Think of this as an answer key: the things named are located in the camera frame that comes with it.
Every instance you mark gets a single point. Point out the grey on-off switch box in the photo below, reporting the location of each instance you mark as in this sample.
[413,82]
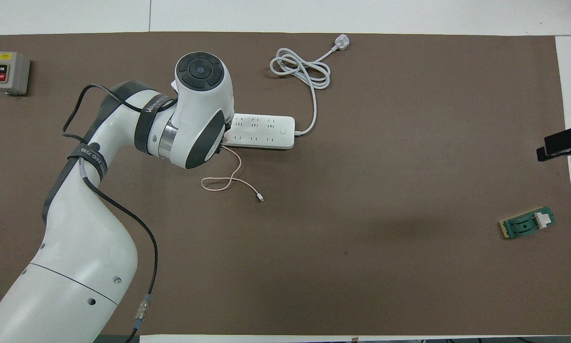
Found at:
[10,72]

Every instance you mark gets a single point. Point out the green board with white connector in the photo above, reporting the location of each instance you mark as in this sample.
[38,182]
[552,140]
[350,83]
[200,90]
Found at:
[525,224]

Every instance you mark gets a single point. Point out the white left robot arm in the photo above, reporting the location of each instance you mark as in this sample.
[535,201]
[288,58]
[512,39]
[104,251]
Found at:
[85,238]

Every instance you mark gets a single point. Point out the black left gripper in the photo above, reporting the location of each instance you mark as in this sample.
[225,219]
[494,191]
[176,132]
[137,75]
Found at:
[228,131]

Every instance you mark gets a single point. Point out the white power strip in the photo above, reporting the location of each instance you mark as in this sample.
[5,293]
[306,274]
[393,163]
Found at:
[266,131]

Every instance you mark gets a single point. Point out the brown table mat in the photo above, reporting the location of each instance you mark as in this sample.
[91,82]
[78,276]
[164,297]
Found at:
[361,267]

